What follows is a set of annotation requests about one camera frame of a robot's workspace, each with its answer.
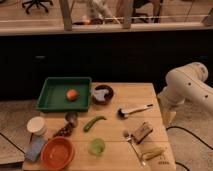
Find green cucumber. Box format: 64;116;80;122
83;116;107;132

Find white paper cup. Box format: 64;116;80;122
27;116;47;136

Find brown wooden block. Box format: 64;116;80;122
132;122;153;144

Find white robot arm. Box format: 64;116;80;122
157;62;213;126

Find dark grape bunch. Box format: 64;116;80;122
54;123;73;137

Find grey crumpled cloth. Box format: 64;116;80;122
93;89;108;102

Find black cable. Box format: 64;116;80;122
165;125;213;151

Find green plastic tray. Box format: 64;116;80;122
37;77;92;112

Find blue sponge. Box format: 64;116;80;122
25;137;45;162

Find white handled dish brush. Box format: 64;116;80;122
117;104;153;119

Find red bowl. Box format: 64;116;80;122
40;136;75;170

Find small green cup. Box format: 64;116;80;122
88;138;105;156

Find orange ball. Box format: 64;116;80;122
66;89;78;101

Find black office chair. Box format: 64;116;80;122
22;0;53;14

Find dark brown bowl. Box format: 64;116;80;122
92;85;114;105

